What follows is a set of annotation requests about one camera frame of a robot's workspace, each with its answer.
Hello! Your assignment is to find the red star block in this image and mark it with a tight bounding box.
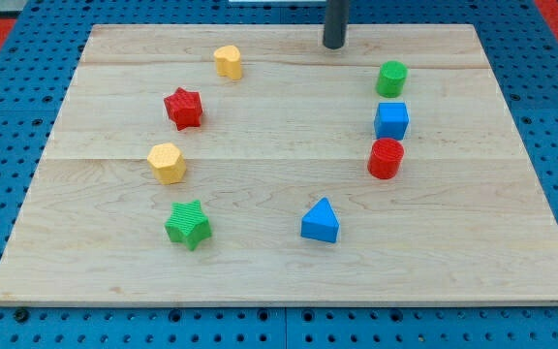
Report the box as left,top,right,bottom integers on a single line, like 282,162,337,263
164,87,203,131

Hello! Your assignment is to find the blue cube block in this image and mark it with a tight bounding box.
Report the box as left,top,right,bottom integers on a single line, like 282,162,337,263
373,102,410,141

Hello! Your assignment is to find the red cylinder block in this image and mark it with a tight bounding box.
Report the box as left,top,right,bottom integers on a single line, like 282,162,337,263
367,138,405,179

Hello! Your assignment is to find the yellow hexagon block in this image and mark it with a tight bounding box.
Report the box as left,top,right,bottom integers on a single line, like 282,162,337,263
147,143,186,185

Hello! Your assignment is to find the yellow heart block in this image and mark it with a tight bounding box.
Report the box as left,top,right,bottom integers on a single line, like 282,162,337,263
213,45,242,80

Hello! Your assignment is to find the light wooden board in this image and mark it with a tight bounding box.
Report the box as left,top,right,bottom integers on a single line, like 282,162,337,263
0,24,558,307

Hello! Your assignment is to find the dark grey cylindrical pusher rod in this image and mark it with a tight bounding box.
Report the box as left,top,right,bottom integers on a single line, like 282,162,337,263
323,0,351,49

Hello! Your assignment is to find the green star block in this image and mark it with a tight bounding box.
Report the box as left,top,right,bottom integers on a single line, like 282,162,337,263
165,200,212,251

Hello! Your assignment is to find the blue triangle block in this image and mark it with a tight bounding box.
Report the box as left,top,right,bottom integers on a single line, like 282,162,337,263
300,198,340,243

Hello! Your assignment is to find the green cylinder block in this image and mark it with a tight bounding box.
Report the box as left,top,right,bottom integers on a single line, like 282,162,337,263
376,60,408,98

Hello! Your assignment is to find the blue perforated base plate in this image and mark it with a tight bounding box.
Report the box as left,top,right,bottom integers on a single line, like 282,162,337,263
0,0,558,348

